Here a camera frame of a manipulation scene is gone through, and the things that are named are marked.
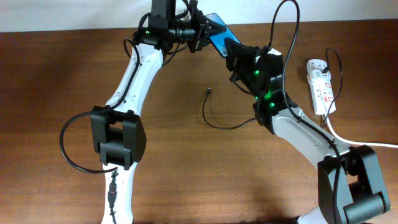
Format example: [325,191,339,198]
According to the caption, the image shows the white power strip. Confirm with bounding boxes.
[307,59,336,115]

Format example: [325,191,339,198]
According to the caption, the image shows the blue Galaxy smartphone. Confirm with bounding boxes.
[206,13,241,58]

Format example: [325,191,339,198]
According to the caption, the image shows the white power strip cord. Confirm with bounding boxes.
[323,102,398,149]

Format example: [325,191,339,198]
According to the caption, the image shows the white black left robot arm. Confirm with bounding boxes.
[90,1,225,223]

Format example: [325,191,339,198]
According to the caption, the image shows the black USB charging cable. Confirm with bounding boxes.
[202,87,259,131]

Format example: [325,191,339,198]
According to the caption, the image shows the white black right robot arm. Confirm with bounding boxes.
[225,38,391,223]

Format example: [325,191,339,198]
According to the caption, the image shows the white charger plug adapter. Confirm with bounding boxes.
[309,70,331,85]

